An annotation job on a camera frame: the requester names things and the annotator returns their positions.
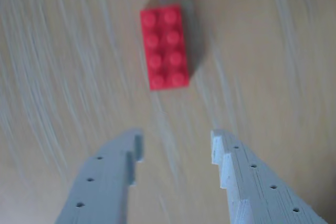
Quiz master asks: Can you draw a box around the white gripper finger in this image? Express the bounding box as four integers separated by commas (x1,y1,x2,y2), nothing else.
54,127,145,224
211,129,329,224

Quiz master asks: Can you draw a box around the red lego block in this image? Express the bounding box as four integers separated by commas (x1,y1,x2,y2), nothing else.
140,3,190,91

